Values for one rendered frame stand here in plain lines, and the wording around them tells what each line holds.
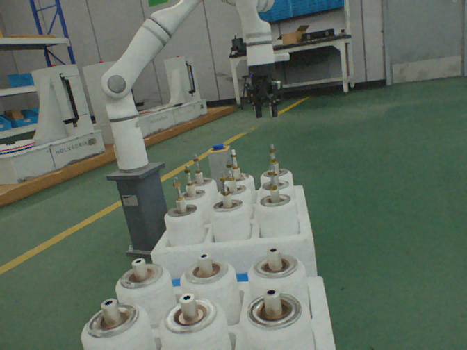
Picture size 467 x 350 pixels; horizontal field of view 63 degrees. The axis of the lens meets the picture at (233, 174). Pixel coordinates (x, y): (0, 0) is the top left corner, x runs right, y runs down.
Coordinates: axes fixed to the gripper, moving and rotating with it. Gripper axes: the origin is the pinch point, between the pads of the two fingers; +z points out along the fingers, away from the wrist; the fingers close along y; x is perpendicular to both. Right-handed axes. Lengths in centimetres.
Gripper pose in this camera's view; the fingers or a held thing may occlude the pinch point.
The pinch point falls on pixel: (265, 114)
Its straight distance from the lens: 112.1
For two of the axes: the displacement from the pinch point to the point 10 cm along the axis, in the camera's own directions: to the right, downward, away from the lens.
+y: 5.8, 1.7, -8.0
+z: 1.2, 9.5, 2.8
